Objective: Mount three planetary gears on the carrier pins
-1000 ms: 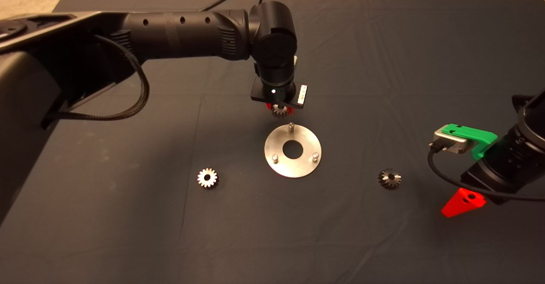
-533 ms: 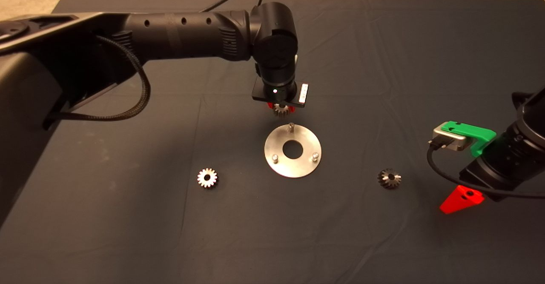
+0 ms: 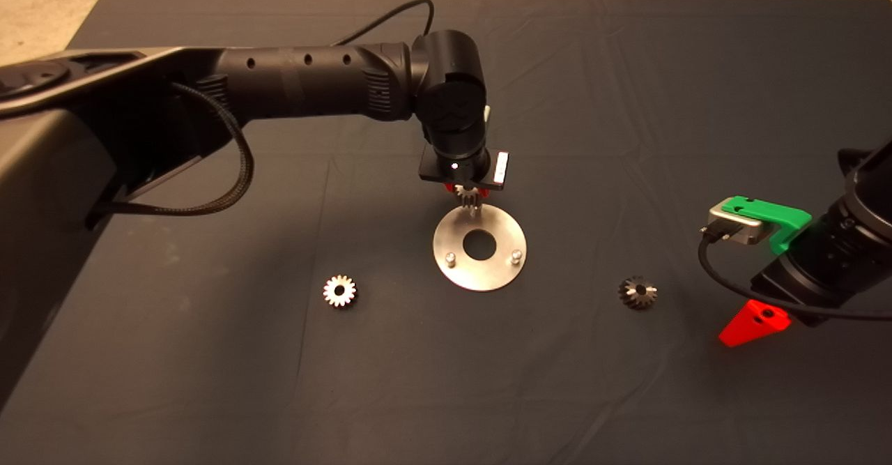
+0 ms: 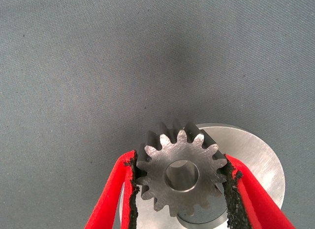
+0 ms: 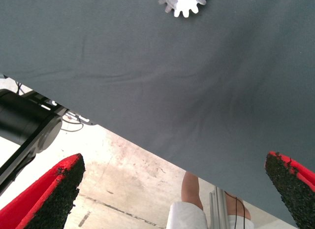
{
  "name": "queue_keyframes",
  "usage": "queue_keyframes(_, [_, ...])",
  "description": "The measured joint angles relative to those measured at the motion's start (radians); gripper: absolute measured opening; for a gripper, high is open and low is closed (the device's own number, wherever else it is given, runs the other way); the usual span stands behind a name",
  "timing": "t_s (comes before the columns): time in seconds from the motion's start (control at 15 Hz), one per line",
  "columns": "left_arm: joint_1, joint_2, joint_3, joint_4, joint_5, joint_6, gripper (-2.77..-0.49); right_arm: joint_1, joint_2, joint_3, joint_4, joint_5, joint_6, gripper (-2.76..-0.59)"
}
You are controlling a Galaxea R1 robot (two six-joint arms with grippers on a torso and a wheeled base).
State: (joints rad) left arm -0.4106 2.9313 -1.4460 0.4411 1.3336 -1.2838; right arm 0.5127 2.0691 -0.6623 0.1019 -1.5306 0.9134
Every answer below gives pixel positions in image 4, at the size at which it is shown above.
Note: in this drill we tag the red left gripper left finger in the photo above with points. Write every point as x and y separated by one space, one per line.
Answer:
110 194

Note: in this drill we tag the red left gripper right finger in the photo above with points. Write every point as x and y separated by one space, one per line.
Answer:
251 202

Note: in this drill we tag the small steel planetary gear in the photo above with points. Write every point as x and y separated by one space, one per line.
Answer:
182 150

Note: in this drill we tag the round metal carrier plate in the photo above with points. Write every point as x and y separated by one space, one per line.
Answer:
246 152

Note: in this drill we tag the dark grey table cloth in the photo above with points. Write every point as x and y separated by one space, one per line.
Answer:
98 66

